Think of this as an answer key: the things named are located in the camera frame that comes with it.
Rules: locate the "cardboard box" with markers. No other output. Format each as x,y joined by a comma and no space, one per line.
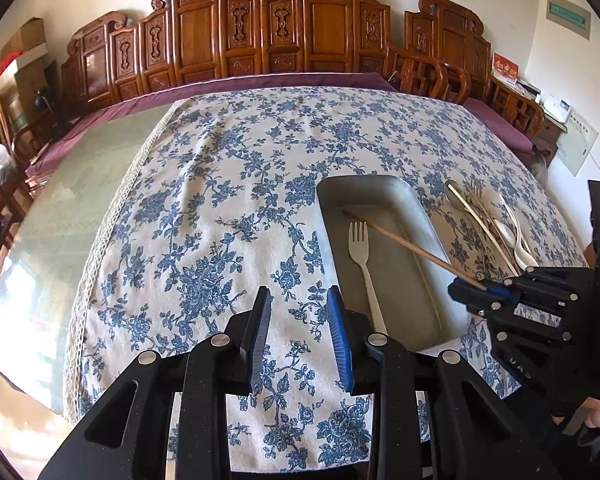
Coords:
27,37

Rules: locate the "white device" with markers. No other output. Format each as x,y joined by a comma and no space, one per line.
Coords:
557,107

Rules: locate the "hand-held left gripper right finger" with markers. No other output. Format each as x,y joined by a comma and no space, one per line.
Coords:
340,340

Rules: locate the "metal tray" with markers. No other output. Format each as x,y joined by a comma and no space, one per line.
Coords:
405,280

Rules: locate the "metal fork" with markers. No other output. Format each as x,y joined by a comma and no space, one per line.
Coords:
475,187

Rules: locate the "purple cloth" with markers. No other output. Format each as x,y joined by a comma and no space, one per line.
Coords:
130,105

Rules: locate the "blue floral tablecloth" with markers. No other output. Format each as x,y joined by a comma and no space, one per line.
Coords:
220,220

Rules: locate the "green wall sign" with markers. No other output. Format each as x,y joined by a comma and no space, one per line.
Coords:
569,16

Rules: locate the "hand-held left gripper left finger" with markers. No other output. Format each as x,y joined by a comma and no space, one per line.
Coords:
260,332

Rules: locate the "white plastic fork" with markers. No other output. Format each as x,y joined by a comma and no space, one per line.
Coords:
367,270

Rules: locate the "metal spoon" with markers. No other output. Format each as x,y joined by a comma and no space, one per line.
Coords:
455,192

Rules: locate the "wooden chopstick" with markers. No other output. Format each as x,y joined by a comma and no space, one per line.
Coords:
410,247
485,227

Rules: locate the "white wall panel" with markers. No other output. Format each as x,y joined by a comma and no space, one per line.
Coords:
576,142

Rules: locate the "wooden chair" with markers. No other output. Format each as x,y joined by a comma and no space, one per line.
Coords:
425,75

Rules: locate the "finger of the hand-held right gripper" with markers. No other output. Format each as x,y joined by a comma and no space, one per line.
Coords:
520,355
467,291

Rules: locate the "red box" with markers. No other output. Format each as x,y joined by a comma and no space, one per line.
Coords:
506,69

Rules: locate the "carved wooden screen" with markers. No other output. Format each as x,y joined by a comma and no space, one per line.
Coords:
195,35

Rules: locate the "wooden armchair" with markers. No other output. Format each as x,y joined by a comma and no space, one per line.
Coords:
517,110

